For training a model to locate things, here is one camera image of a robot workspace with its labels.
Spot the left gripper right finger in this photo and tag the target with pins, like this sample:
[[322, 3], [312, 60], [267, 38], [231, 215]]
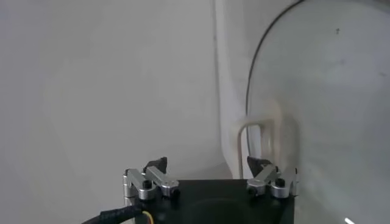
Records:
[[268, 175]]

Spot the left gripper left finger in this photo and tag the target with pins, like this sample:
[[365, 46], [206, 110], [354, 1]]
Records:
[[152, 176]]

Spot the glass pot lid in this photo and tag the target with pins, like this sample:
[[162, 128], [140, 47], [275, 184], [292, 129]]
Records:
[[335, 106]]

